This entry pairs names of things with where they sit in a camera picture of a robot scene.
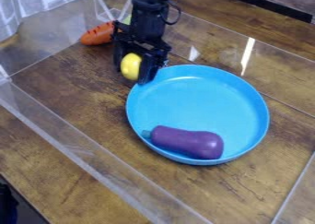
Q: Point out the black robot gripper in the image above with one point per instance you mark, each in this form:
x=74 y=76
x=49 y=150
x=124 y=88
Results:
x=142 y=37

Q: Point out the yellow toy lemon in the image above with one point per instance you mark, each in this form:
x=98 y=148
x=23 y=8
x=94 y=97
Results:
x=130 y=66

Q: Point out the blue round plastic tray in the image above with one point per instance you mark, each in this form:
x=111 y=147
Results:
x=200 y=98

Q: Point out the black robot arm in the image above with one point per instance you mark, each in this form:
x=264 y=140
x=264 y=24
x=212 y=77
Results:
x=140 y=37

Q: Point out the orange toy carrot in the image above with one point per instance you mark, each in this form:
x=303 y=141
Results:
x=99 y=35

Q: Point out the purple toy eggplant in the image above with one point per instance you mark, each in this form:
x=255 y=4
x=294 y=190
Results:
x=198 y=144

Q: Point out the dark wooden baseboard strip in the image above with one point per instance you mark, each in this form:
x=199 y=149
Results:
x=283 y=10

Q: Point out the clear acrylic enclosure wall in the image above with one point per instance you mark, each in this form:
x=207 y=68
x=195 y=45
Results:
x=71 y=154

